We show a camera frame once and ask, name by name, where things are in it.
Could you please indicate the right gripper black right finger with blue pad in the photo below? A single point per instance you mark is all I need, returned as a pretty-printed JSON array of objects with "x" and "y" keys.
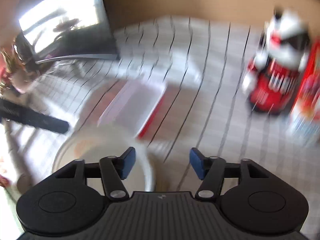
[{"x": 249, "y": 196}]

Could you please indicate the black glossy monitor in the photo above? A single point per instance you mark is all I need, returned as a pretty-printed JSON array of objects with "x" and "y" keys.
[{"x": 52, "y": 30}]

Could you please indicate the Calbee granola bag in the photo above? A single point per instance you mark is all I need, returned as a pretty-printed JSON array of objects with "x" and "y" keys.
[{"x": 304, "y": 116}]

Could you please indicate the red white robot figurine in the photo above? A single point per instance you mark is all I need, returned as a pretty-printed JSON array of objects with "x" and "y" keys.
[{"x": 273, "y": 72}]

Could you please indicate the red rectangular tray white inside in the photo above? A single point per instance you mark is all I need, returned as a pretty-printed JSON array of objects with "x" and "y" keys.
[{"x": 135, "y": 106}]

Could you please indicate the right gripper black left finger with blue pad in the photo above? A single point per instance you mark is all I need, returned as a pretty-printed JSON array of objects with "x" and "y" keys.
[{"x": 75, "y": 196}]

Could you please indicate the white grid tablecloth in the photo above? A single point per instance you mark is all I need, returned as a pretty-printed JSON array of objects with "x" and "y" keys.
[{"x": 202, "y": 64}]

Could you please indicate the white paper bowl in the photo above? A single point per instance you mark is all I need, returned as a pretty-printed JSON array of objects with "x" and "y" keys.
[{"x": 93, "y": 143}]

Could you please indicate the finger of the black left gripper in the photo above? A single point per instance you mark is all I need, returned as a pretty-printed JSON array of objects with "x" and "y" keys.
[{"x": 27, "y": 116}]

